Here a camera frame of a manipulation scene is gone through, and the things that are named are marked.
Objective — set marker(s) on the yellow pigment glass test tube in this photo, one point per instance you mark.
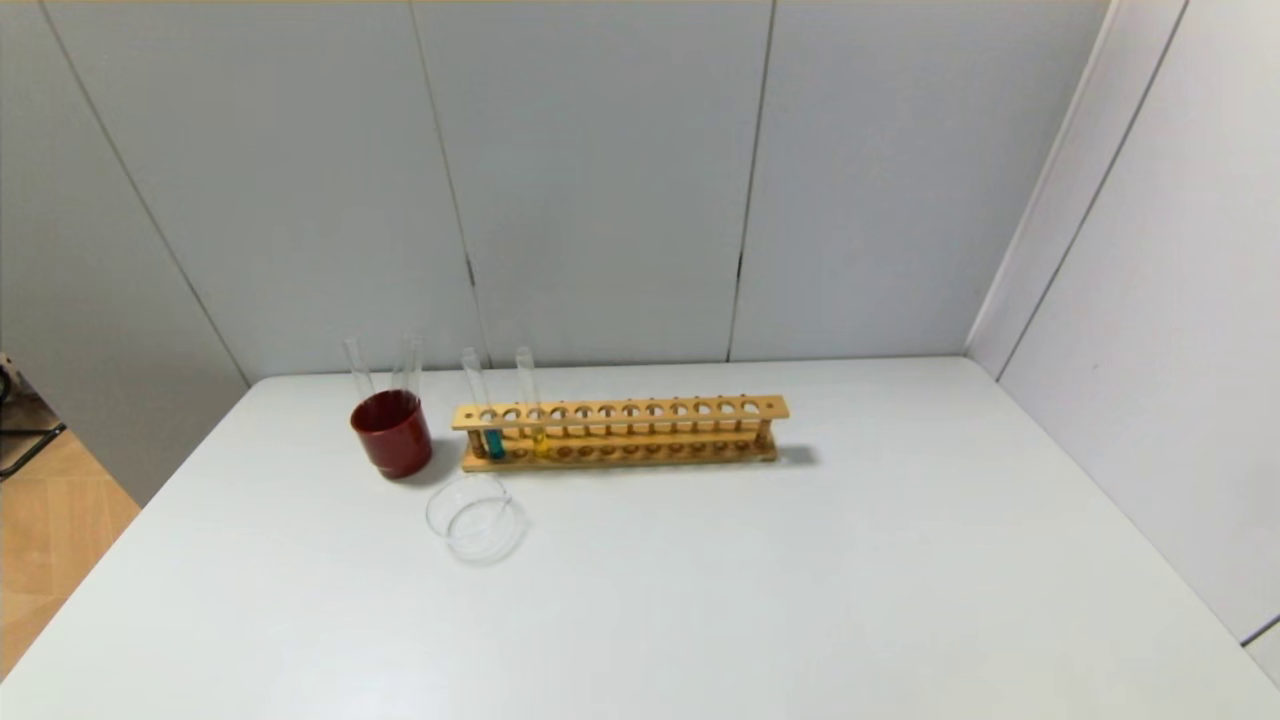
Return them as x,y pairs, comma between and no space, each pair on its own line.
539,441

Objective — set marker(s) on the blue pigment glass test tube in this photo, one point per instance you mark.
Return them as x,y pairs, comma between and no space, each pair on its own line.
493,443

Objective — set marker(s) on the wooden test tube rack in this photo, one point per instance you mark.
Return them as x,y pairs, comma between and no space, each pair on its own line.
620,411

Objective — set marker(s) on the empty glass test tube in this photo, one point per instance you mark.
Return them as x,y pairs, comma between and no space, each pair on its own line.
409,362
358,365

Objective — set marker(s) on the clear glass dish with spout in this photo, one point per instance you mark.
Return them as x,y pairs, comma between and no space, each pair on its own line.
500,525

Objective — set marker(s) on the dark red cup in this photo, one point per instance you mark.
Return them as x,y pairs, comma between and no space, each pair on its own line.
392,440

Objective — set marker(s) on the black metal frame object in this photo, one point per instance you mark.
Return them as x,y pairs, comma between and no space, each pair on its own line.
25,420

